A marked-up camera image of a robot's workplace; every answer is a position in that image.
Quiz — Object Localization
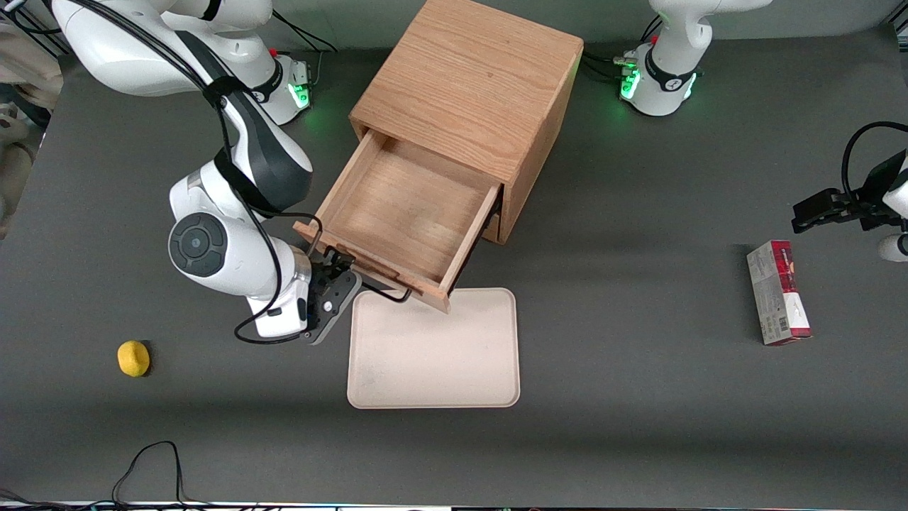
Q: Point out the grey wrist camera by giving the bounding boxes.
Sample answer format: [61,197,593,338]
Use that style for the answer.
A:
[877,233,908,263]
[301,272,363,347]

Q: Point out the black base cables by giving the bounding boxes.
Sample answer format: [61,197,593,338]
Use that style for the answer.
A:
[270,11,340,90]
[582,17,665,83]

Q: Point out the black right base cables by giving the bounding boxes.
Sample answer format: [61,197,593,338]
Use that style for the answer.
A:
[270,11,340,90]

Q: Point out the beige plastic tray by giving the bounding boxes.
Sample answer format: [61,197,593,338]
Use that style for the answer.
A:
[347,287,521,410]

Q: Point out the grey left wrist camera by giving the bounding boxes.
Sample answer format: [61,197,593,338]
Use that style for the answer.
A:
[877,233,908,263]

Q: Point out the thin black floor cable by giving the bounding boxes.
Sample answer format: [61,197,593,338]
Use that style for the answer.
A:
[0,441,214,509]

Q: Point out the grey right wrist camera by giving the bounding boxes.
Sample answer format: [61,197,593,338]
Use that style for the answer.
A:
[301,272,363,347]

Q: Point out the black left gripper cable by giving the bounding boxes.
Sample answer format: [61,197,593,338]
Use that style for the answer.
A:
[841,121,908,197]

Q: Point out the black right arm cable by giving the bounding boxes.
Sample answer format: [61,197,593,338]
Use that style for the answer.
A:
[67,0,324,346]

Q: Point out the wooden drawer cabinet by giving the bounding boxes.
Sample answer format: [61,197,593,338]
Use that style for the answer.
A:
[349,0,585,246]

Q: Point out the wooden drawer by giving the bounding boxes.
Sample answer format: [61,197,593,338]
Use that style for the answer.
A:
[293,130,504,314]

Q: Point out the black left base cables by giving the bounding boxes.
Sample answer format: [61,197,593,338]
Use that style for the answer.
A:
[582,17,665,83]

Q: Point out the black metal drawer handle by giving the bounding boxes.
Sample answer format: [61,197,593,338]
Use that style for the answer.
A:
[323,245,414,304]

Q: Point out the grey and red carton box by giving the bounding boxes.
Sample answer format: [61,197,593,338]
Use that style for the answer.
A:
[746,240,813,346]

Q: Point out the yellow lemon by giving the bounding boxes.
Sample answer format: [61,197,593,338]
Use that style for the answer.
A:
[117,341,151,378]

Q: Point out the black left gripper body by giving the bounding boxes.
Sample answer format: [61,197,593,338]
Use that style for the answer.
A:
[850,150,908,232]

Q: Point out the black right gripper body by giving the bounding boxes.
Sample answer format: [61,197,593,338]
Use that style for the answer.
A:
[308,248,356,300]

